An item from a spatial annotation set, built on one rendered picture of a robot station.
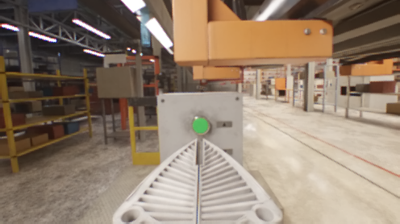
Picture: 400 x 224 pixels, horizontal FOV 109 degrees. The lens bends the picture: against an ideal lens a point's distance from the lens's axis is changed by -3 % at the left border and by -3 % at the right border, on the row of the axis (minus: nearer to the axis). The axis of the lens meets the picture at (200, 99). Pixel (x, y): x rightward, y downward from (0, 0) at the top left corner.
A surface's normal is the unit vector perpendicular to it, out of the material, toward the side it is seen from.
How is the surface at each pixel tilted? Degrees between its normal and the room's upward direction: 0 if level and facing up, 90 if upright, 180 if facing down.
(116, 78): 90
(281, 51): 90
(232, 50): 90
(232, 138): 90
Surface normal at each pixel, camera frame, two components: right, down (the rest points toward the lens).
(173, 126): -0.01, 0.08
